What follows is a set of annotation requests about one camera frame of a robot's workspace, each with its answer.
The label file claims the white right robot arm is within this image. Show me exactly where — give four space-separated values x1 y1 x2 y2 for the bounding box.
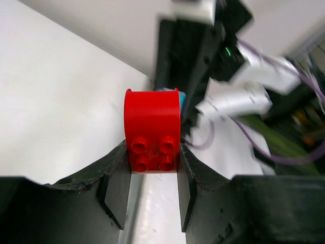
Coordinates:
154 1 299 135

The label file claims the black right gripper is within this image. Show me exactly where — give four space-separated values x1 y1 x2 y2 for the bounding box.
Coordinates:
154 1 253 132

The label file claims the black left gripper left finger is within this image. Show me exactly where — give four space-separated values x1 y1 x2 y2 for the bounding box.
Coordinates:
1 142 131 243

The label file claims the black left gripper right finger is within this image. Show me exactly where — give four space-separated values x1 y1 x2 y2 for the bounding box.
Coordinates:
177 144 324 243

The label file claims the yellow red blue lego cluster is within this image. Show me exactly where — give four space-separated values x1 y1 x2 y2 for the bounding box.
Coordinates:
124 89 181 173

